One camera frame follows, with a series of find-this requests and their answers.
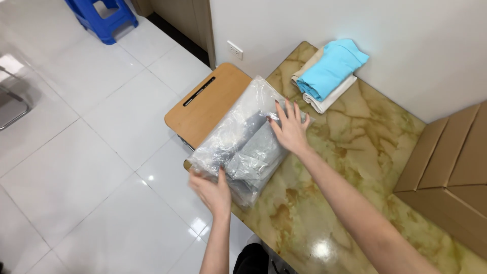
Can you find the person's left hand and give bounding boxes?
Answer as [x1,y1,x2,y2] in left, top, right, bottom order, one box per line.
[189,167,232,219]

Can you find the person's right hand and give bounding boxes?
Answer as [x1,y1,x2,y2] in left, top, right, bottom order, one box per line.
[267,97,311,153]

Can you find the clear plastic bag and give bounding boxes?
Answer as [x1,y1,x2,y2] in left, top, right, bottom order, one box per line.
[187,75,316,209]

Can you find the grey folded garment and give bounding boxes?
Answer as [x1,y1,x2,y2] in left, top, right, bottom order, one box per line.
[213,111,288,198]

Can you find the white folded garment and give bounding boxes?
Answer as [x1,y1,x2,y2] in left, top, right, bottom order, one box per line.
[302,75,358,114]

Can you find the beige folded garment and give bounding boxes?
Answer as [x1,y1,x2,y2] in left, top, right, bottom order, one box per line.
[291,46,325,87]

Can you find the light blue folded garment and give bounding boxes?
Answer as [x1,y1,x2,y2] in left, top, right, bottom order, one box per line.
[296,39,370,102]

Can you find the person's black trousers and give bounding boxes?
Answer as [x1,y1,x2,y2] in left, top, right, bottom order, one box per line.
[233,243,270,274]

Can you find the brown cardboard box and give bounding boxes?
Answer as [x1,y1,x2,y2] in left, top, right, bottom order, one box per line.
[393,100,487,261]

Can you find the blue plastic stool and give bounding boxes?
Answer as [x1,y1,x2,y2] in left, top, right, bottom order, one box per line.
[64,0,139,45]

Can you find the white wall socket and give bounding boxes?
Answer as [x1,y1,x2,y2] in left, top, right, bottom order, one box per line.
[227,40,244,61]

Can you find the wooden door frame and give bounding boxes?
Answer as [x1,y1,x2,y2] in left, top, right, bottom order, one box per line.
[131,0,217,70]

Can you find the metal chair frame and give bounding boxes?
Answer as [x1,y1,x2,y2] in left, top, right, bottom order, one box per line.
[0,65,31,131]

